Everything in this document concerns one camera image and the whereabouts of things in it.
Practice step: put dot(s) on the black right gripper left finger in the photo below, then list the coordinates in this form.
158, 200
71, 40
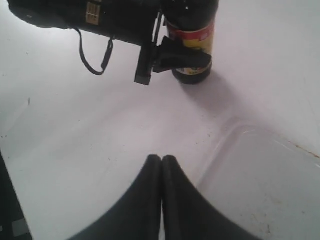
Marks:
137, 214

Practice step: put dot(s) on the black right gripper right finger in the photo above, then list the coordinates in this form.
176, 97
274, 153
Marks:
187, 214

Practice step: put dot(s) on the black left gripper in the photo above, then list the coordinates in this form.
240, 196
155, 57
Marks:
134, 23

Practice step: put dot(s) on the dark soy sauce bottle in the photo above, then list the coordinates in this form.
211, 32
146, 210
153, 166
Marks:
191, 22

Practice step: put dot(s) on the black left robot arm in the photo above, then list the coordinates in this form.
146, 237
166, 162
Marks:
92, 16

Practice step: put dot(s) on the white plastic tray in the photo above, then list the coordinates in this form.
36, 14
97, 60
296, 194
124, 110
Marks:
263, 182

